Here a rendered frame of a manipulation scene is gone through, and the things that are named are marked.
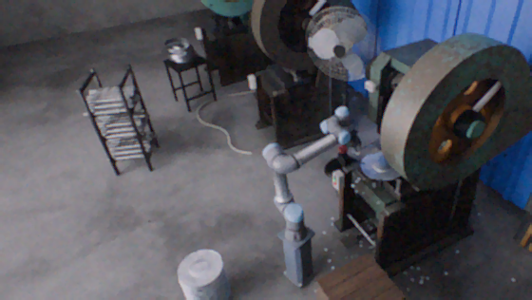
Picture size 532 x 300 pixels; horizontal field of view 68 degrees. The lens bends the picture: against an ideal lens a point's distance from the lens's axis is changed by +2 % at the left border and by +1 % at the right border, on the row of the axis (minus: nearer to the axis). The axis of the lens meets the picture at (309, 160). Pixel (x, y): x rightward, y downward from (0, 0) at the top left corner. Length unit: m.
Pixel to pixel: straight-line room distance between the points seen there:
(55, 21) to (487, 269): 7.68
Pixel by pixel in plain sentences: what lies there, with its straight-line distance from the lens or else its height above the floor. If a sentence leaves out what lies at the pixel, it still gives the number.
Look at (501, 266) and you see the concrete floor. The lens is 3.28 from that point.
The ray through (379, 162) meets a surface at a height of 0.79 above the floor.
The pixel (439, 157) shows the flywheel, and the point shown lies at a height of 1.10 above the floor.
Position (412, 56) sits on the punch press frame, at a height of 1.50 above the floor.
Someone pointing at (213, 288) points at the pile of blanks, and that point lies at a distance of 2.71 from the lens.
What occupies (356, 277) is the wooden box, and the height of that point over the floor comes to 0.35.
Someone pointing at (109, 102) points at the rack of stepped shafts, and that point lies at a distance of 3.92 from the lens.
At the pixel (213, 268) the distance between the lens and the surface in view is 2.72.
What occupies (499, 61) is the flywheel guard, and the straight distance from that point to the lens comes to 2.06.
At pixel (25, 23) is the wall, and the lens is 8.51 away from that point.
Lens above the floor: 2.45
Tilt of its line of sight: 39 degrees down
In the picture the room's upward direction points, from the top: 3 degrees counter-clockwise
